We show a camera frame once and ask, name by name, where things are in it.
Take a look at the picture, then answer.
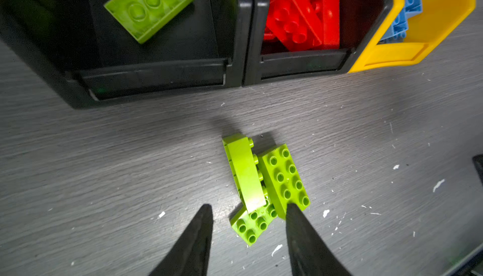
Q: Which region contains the yellow bin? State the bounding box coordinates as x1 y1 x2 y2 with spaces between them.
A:
350 0 476 73

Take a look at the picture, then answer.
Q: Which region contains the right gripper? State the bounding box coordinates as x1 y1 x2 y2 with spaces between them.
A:
472 154 483 184

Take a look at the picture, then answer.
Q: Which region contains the blue lego brick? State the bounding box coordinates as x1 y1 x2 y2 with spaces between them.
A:
379 0 423 44

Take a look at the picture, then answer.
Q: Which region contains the green lego brick flat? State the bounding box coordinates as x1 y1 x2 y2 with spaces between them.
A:
230 199 277 247

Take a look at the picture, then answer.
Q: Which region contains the lone green lego brick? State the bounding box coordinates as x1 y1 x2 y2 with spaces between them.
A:
104 0 194 44

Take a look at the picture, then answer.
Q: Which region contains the black left bin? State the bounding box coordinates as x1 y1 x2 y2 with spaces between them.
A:
1 0 252 109

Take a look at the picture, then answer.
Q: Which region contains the black middle bin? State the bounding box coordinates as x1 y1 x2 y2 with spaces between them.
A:
243 0 394 86

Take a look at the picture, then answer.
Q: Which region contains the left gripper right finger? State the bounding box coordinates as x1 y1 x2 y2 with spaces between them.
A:
286 204 350 275

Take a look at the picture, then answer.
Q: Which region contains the red lego brick cluster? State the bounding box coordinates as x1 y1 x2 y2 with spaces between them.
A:
264 0 340 52

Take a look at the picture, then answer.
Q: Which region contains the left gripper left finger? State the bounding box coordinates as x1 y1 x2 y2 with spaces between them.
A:
150 204 213 275

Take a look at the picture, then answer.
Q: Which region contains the black bin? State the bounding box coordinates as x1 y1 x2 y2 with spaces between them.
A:
1 0 252 109
243 0 394 86

